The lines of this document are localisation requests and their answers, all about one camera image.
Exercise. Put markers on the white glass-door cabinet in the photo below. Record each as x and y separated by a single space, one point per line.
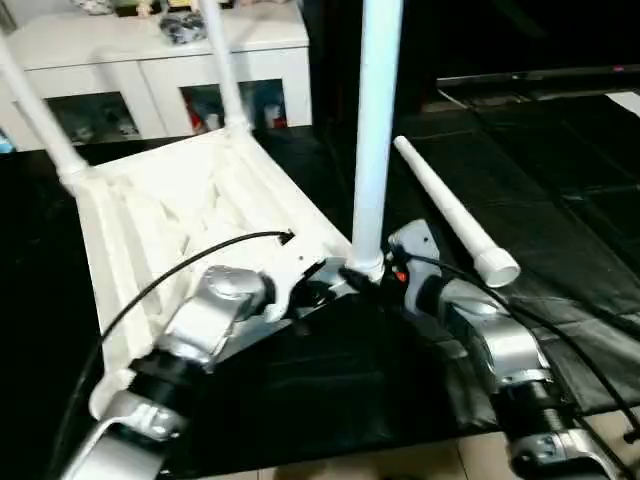
100 70

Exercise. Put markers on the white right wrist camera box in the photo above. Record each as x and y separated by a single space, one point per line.
415 242

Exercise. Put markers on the small beige figurine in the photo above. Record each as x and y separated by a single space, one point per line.
148 8

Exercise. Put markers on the dark metal rail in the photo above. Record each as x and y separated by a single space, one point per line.
550 78

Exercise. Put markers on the teal plastic object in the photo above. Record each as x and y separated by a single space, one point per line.
5 140

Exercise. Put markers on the red bottle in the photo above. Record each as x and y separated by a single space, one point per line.
195 115

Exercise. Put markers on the dark bundle on cabinet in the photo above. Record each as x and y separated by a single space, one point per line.
185 25

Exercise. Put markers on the spotted white mug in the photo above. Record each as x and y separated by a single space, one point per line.
95 5

